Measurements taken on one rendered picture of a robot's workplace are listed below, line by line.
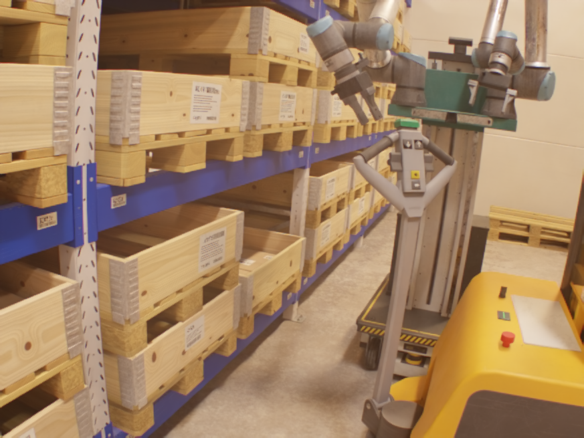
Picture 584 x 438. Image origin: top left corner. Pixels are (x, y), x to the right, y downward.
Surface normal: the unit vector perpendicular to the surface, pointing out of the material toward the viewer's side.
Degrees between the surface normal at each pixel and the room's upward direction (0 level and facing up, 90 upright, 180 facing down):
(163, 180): 90
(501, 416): 90
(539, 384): 90
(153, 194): 90
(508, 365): 0
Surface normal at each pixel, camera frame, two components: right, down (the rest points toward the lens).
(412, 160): 0.43, -0.04
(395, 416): 0.07, -0.97
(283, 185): -0.38, 0.18
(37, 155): 0.92, 0.15
